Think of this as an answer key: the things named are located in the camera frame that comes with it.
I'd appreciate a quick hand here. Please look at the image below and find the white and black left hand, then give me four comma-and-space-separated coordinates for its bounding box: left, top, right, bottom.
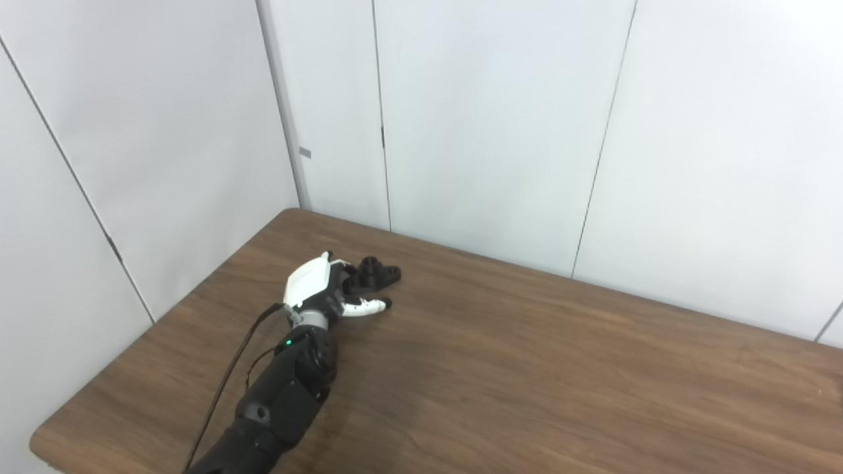
283, 251, 393, 328

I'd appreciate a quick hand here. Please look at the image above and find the black flanged holder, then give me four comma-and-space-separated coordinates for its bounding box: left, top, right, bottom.
344, 256, 403, 294

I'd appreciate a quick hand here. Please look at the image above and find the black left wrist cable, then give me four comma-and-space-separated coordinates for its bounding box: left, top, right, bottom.
183, 303, 284, 471

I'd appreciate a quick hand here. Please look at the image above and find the grey wall corner post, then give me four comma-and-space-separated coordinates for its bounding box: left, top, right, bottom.
256, 0, 312, 211

